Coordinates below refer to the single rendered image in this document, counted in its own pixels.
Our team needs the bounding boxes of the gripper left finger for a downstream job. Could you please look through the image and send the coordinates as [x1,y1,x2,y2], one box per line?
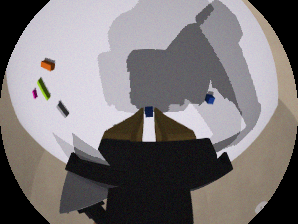
[101,108,144,142]

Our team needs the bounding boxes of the orange rod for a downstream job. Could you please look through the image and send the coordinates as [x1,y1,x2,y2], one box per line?
[41,60,55,71]

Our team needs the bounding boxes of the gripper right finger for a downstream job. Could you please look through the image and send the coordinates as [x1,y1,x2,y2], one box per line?
[154,108,197,142]

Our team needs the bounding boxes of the lime green rod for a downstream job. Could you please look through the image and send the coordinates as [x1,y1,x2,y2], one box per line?
[37,78,51,100]

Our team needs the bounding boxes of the grey rod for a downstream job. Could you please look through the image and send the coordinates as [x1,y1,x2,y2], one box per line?
[56,102,69,118]

